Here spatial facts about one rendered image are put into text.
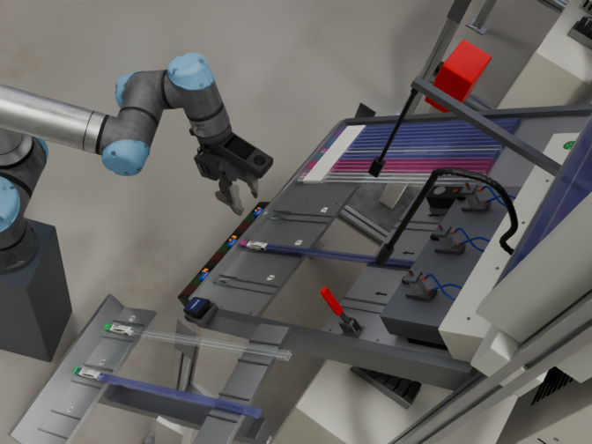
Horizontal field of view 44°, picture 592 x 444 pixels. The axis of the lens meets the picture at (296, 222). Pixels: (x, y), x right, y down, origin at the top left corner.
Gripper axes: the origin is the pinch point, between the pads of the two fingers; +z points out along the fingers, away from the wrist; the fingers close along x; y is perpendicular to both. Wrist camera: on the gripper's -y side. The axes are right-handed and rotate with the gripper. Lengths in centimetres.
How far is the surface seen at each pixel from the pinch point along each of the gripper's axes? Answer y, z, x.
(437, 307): -51, -5, 13
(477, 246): -52, -5, -1
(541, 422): -70, 7, 19
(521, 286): -70, -29, 22
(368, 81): 60, 70, -132
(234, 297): -1.5, 14.5, 14.6
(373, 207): 31, 85, -79
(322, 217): -8.2, 12.7, -11.8
